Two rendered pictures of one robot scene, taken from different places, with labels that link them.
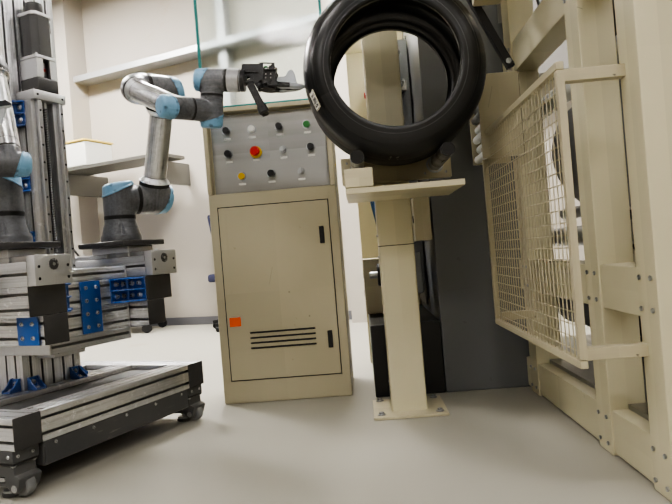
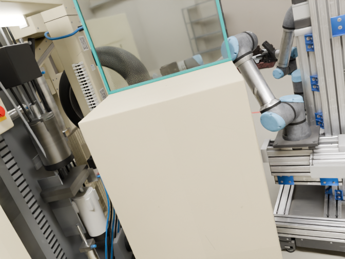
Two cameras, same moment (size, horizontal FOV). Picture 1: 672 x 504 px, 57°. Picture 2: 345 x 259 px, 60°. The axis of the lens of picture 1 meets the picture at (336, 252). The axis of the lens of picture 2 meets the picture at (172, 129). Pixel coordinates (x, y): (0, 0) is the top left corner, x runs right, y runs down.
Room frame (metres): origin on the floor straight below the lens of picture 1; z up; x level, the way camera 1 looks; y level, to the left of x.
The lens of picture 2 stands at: (3.95, 0.40, 1.48)
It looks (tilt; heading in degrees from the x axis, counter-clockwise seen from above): 19 degrees down; 189
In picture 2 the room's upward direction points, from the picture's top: 17 degrees counter-clockwise
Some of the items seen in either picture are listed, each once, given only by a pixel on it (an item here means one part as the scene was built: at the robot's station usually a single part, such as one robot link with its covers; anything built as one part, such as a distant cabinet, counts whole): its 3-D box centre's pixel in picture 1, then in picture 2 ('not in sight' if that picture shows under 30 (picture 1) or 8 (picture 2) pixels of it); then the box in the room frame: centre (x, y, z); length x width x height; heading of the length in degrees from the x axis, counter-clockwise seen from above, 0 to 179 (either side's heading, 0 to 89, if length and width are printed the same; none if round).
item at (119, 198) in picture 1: (120, 198); (291, 107); (2.40, 0.81, 0.88); 0.13 x 0.12 x 0.14; 130
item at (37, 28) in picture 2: not in sight; (39, 23); (1.97, -0.53, 1.71); 0.61 x 0.25 x 0.15; 178
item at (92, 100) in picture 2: not in sight; (94, 106); (2.44, -0.20, 1.19); 0.05 x 0.04 x 0.48; 88
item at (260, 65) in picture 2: not in sight; (257, 55); (-3.16, 1.72, 0.21); 1.18 x 0.85 x 0.42; 155
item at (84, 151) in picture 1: (82, 156); not in sight; (6.37, 2.50, 1.80); 0.47 x 0.39 x 0.27; 65
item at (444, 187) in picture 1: (401, 191); not in sight; (2.10, -0.24, 0.80); 0.37 x 0.36 x 0.02; 88
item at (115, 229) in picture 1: (120, 228); (295, 126); (2.39, 0.81, 0.77); 0.15 x 0.15 x 0.10
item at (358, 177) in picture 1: (358, 183); not in sight; (2.11, -0.10, 0.83); 0.36 x 0.09 x 0.06; 178
